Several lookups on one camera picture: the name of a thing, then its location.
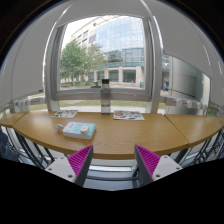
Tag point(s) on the white charger plug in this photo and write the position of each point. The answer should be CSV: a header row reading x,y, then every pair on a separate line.
x,y
59,127

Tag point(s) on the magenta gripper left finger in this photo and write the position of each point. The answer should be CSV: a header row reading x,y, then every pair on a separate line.
x,y
73,168

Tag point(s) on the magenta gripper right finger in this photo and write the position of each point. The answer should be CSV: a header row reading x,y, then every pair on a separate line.
x,y
153,167

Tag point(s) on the wooden left desk top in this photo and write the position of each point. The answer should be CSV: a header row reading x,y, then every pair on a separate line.
x,y
10,119

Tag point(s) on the wooden right desk top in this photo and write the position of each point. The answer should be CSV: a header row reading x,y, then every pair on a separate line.
x,y
196,128

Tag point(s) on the white window frame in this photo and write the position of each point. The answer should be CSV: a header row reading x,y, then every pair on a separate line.
x,y
118,48

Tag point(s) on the clear water bottle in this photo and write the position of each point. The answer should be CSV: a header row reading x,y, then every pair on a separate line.
x,y
105,94

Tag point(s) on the left colourful sticker sheet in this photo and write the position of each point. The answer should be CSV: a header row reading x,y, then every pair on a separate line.
x,y
65,114

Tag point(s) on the colourful sticker sheet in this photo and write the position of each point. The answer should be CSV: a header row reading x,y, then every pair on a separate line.
x,y
127,115
65,114

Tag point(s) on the wooden centre desk top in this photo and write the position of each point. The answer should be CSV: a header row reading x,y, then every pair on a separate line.
x,y
112,139

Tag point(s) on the white power strip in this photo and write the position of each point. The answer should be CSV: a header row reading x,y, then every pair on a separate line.
x,y
79,130

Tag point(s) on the right colourful sticker sheet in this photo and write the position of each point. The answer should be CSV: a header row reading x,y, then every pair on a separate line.
x,y
127,115

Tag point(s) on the wooden desk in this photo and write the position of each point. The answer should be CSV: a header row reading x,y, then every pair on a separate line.
x,y
196,128
112,139
10,119

